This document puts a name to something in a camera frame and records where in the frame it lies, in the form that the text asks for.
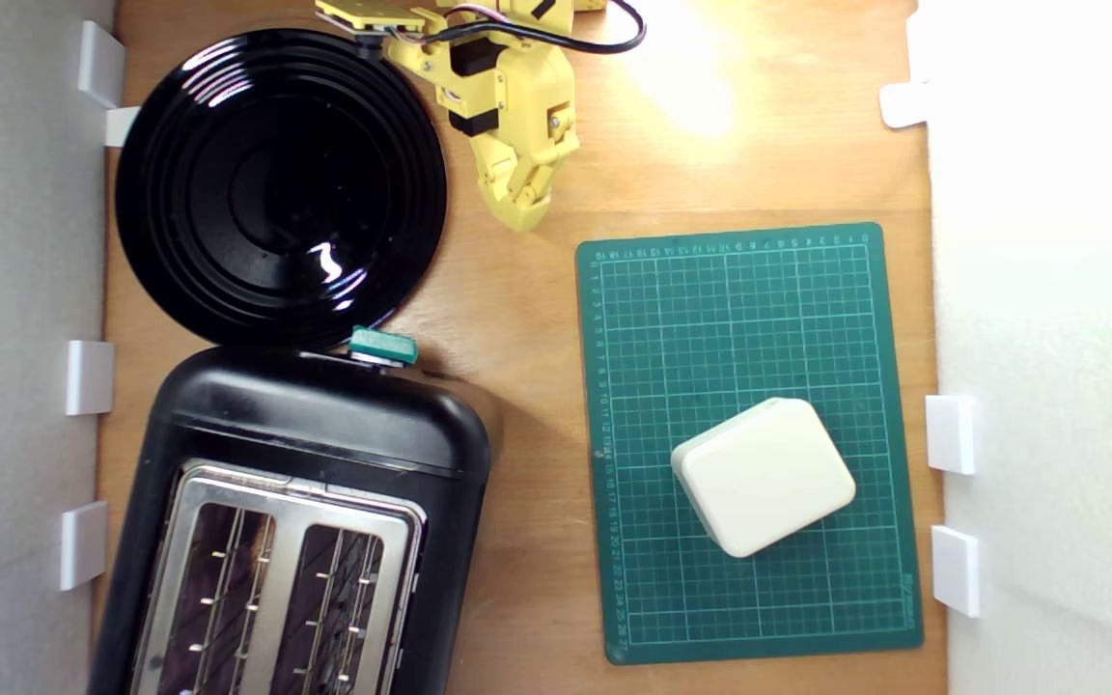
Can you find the black ribbed plate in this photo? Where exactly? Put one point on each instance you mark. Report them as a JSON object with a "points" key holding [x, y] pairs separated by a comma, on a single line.
{"points": [[276, 193]]}

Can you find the green cutting mat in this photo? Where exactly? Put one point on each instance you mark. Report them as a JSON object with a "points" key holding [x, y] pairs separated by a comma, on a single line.
{"points": [[759, 319]]}

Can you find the white wall clip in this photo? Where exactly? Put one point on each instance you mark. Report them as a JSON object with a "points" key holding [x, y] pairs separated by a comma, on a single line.
{"points": [[90, 376], [957, 569], [903, 104], [122, 125], [100, 63], [950, 434], [83, 545]]}

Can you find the white rounded block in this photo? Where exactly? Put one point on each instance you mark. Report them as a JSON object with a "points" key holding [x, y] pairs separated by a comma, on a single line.
{"points": [[764, 478]]}

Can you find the black two-slot toaster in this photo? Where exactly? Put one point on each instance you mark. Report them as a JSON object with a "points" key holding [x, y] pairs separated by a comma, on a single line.
{"points": [[324, 415]]}

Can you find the green toaster lever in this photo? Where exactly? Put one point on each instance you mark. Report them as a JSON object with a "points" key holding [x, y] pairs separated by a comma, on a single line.
{"points": [[384, 345]]}

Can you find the yellow gripper camera mount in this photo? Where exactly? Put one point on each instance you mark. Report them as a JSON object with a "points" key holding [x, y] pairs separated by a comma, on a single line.
{"points": [[373, 14]]}

